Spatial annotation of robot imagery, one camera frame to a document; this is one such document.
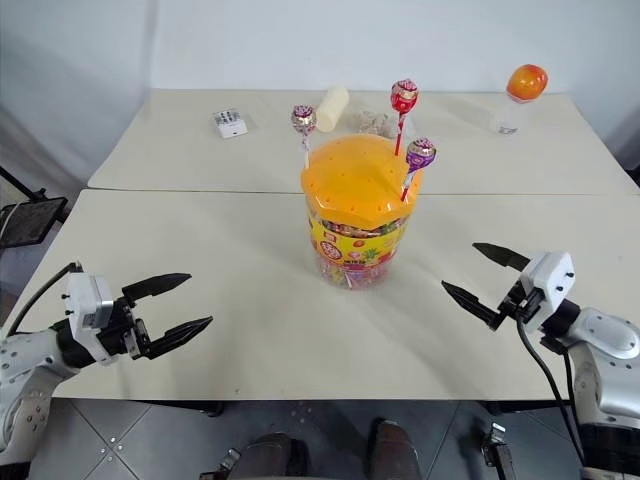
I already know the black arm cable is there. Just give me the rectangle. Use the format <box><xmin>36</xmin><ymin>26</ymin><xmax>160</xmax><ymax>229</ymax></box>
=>
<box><xmin>7</xmin><ymin>260</ymin><xmax>84</xmax><ymax>337</ymax></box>
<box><xmin>516</xmin><ymin>317</ymin><xmax>587</xmax><ymax>466</ymax></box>

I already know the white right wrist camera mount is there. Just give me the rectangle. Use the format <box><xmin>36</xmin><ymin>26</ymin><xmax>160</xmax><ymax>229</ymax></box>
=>
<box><xmin>519</xmin><ymin>251</ymin><xmax>577</xmax><ymax>332</ymax></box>

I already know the lollipop jar with orange lid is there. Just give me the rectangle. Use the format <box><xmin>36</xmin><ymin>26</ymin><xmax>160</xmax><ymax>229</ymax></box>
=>
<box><xmin>300</xmin><ymin>132</ymin><xmax>422</xmax><ymax>290</ymax></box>

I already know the black metal clamp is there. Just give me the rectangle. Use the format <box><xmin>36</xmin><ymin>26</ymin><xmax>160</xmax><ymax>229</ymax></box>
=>
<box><xmin>214</xmin><ymin>448</ymin><xmax>242</xmax><ymax>480</ymax></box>
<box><xmin>482</xmin><ymin>422</ymin><xmax>516</xmax><ymax>480</ymax></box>

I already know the red wrapped lollipop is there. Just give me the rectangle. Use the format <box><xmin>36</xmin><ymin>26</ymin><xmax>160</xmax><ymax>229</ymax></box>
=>
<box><xmin>390</xmin><ymin>78</ymin><xmax>421</xmax><ymax>157</ymax></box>

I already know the dark rounded shape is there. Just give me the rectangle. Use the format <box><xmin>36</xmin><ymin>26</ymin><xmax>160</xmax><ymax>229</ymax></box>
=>
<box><xmin>368</xmin><ymin>418</ymin><xmax>419</xmax><ymax>480</ymax></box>
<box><xmin>242</xmin><ymin>432</ymin><xmax>309</xmax><ymax>480</ymax></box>

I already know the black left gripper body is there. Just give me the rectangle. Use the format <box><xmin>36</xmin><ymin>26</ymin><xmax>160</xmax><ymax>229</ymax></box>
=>
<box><xmin>97</xmin><ymin>294</ymin><xmax>153</xmax><ymax>362</ymax></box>

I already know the pink wrapped lollipop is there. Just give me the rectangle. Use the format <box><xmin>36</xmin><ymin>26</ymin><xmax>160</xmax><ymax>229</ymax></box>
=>
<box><xmin>290</xmin><ymin>103</ymin><xmax>319</xmax><ymax>170</ymax></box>

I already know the cream cylinder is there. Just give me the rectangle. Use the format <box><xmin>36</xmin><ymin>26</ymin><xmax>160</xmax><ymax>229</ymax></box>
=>
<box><xmin>314</xmin><ymin>85</ymin><xmax>349</xmax><ymax>134</ymax></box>

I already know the clear bag of snacks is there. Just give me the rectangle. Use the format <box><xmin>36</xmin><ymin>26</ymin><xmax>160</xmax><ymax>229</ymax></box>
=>
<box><xmin>339</xmin><ymin>107</ymin><xmax>396</xmax><ymax>139</ymax></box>

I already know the clear plastic bottle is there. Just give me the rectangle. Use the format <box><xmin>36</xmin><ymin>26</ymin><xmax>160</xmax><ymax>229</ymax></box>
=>
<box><xmin>487</xmin><ymin>97</ymin><xmax>526</xmax><ymax>136</ymax></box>

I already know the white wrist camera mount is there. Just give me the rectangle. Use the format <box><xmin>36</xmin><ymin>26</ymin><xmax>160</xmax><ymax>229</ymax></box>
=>
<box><xmin>519</xmin><ymin>251</ymin><xmax>577</xmax><ymax>332</ymax></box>
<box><xmin>64</xmin><ymin>272</ymin><xmax>114</xmax><ymax>367</ymax></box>

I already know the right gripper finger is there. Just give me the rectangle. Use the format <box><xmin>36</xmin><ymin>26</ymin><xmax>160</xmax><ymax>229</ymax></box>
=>
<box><xmin>440</xmin><ymin>280</ymin><xmax>504</xmax><ymax>332</ymax></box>
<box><xmin>472</xmin><ymin>242</ymin><xmax>532</xmax><ymax>273</ymax></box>

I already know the small white printed box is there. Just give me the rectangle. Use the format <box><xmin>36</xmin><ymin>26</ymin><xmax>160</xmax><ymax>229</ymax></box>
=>
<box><xmin>209</xmin><ymin>107</ymin><xmax>250</xmax><ymax>139</ymax></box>

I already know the purple wrapped lollipop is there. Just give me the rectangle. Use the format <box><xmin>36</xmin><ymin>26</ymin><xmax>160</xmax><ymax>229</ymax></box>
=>
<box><xmin>399</xmin><ymin>137</ymin><xmax>439</xmax><ymax>202</ymax></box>

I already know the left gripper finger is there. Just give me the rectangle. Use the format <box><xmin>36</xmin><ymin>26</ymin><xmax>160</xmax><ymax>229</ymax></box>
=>
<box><xmin>144</xmin><ymin>316</ymin><xmax>215</xmax><ymax>360</ymax></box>
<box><xmin>121</xmin><ymin>272</ymin><xmax>193</xmax><ymax>304</ymax></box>

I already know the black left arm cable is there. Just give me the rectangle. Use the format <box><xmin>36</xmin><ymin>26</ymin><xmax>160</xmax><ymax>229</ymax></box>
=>
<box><xmin>7</xmin><ymin>260</ymin><xmax>84</xmax><ymax>337</ymax></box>

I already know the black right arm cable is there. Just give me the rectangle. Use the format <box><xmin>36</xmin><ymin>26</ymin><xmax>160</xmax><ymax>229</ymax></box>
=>
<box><xmin>516</xmin><ymin>317</ymin><xmax>587</xmax><ymax>466</ymax></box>

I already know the black mesh panel stand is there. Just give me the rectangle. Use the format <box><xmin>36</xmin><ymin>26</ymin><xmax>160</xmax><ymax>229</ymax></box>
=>
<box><xmin>0</xmin><ymin>166</ymin><xmax>69</xmax><ymax>250</ymax></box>

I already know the orange red round fruit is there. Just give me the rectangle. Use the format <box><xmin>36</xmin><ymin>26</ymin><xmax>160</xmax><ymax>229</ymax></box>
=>
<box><xmin>505</xmin><ymin>63</ymin><xmax>549</xmax><ymax>104</ymax></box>

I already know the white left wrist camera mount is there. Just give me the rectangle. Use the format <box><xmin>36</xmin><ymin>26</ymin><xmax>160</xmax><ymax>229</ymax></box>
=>
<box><xmin>64</xmin><ymin>272</ymin><xmax>114</xmax><ymax>367</ymax></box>

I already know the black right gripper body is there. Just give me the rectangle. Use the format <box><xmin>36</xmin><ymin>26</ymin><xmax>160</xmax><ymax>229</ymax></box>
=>
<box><xmin>497</xmin><ymin>278</ymin><xmax>547</xmax><ymax>329</ymax></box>

